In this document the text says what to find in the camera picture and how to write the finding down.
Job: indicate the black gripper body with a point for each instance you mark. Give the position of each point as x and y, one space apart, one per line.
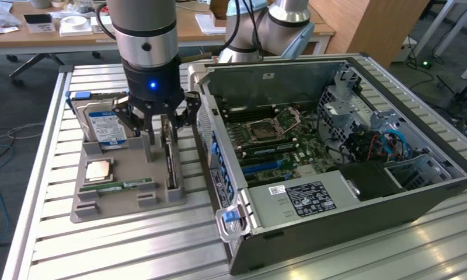
152 81

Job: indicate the black graphics card silver bracket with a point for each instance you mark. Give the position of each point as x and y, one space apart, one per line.
173 166

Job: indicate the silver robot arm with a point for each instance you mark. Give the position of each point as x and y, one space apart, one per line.
146 43

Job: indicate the silver hard disk blue carrier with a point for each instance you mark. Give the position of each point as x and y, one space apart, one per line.
102 128

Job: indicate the grey parts rack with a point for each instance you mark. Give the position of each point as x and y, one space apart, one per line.
133 169

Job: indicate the wooden desk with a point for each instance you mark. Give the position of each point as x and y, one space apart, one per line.
23 41
192 32

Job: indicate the CPU socket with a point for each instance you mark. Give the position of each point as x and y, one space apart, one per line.
262 131

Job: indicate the copper-toned CPU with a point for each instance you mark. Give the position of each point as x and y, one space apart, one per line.
98 170

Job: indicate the white labelled box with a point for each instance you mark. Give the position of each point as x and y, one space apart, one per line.
94 28

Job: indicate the green RAM stick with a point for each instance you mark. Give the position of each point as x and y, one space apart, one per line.
117 184
269 149

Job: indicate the stack of white papers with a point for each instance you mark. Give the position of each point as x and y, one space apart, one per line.
209 24

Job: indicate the metal socket cover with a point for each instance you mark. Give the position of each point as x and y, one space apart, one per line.
288 119

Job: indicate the white flat box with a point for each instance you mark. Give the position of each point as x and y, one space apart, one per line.
75 32

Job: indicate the blue expansion slot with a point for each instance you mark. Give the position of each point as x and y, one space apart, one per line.
261 167

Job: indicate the white tape roll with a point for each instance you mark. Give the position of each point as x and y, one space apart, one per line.
74 21

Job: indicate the brown cardboard box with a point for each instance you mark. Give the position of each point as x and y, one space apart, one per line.
218 10

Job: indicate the green motherboard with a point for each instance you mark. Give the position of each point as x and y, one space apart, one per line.
316 151

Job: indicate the black-topped white box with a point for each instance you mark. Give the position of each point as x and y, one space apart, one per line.
39 24

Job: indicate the silver perforated drive cage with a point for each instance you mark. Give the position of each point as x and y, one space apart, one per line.
342 116

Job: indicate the grey cup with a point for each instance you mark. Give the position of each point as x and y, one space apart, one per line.
41 3

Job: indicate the grey power supply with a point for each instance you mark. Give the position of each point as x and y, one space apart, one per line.
269 210

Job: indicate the white card with red print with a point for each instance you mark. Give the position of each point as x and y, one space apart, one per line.
5 30

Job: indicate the clear plastic bag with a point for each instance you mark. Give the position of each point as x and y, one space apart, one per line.
1 14

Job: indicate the dark grey open PC case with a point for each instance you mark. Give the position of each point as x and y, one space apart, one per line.
336 233

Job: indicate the wooden cabinet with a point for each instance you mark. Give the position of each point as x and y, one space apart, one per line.
389 29

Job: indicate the white floor box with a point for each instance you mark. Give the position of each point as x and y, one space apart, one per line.
407 54

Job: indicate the silver disk bay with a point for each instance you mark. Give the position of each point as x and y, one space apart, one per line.
432 172

